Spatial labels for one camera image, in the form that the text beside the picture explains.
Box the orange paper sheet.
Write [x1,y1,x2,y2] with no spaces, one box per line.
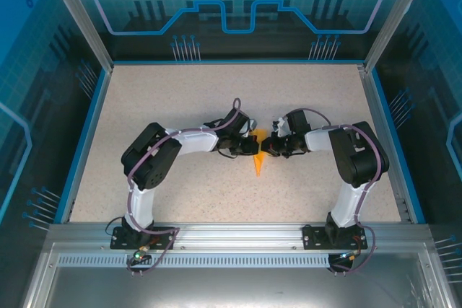
[250,128,269,178]

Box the aluminium base beam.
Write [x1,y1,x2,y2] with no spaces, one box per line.
[46,221,433,251]

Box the blue table edge strip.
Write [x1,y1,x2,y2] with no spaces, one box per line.
[372,69,427,224]
[53,69,109,223]

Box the brushed metal tray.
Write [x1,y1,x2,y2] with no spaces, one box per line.
[21,242,454,308]

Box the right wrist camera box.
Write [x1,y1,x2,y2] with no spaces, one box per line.
[271,116,289,136]

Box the aluminium side rail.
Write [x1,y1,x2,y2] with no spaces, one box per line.
[359,63,413,223]

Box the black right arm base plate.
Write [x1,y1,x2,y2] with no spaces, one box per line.
[302,224,369,250]

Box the slotted grey cable duct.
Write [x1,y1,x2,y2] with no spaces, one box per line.
[57,254,331,267]

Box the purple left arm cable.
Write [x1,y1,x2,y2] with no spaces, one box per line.
[126,97,242,276]

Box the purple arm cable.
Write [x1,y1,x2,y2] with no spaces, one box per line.
[283,107,383,275]
[126,97,242,276]

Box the cable connector with orange sleeve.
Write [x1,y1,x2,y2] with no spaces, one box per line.
[337,249,362,262]

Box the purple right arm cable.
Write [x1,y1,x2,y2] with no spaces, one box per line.
[283,107,383,275]

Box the aluminium frame post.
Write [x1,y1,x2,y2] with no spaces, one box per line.
[363,0,436,71]
[41,0,115,71]

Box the cable connector with green light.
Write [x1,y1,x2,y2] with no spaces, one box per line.
[131,245,152,264]

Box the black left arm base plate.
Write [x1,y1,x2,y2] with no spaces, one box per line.
[110,225,177,250]

